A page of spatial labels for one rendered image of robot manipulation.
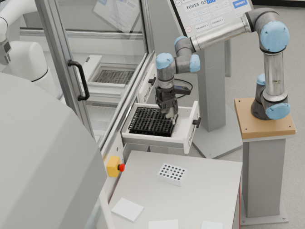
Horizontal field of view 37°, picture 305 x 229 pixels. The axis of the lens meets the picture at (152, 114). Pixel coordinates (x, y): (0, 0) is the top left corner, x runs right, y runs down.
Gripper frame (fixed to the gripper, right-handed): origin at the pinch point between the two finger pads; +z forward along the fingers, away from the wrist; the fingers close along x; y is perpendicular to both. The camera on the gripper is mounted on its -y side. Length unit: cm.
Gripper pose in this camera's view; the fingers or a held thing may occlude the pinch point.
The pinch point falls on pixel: (174, 116)
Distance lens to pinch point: 224.1
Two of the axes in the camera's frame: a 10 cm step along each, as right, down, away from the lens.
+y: -8.9, 3.6, -2.8
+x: 4.4, 5.4, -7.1
